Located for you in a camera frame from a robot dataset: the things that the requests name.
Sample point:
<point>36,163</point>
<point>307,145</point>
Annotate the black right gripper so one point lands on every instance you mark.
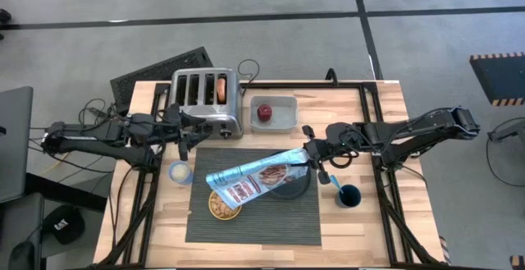
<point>336,143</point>

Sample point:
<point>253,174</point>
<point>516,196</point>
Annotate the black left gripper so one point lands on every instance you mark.
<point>172,124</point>

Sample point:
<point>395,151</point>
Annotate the teal spoon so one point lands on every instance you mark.
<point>336,183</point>

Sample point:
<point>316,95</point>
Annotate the cinnamon squares cereal bag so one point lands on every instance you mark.
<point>254,179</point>

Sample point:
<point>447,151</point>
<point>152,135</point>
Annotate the red apple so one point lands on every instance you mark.
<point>264,113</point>

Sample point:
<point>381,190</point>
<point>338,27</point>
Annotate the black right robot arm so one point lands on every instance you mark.
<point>410,132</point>

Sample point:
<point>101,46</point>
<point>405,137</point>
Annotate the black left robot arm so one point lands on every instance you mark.
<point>82,136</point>

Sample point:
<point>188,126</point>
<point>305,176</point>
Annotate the silver four-slot toaster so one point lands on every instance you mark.
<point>205,114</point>

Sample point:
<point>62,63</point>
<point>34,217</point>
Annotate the dark round plate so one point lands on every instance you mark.
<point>297,188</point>

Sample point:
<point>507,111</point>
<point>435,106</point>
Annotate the light blue cup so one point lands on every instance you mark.
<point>180,172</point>

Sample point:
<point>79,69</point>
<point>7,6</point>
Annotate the dark blue cup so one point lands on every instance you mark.
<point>348,197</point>

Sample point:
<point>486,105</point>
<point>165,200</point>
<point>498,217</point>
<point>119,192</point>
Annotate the light grey plastic tray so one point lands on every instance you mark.
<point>283,114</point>

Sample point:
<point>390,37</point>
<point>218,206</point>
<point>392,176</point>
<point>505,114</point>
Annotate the black perforated floor panel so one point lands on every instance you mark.
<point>164,71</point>

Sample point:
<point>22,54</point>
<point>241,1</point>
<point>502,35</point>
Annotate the blue white patterned bowl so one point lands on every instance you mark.
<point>213,212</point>

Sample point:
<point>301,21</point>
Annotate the brown cereal squares pile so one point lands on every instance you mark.
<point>223,211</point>

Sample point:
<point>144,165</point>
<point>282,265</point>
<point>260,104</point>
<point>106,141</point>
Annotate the grey woven placemat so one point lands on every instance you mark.
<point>254,225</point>

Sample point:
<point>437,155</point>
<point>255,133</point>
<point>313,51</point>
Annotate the black cap with logo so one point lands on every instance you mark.
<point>63,225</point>

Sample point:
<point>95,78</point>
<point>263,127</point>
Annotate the grey laptop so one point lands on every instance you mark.
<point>14,147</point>

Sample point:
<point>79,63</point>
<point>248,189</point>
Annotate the grey floor stand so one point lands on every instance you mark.
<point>506,130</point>

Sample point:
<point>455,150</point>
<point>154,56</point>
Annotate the black yellow striped mat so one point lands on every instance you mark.
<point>498,79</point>

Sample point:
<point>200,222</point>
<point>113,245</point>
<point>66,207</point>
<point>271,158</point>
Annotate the black computer mouse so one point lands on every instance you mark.
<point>21,257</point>

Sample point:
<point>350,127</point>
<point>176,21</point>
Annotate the black aluminium table frame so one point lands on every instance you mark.
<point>385,204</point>

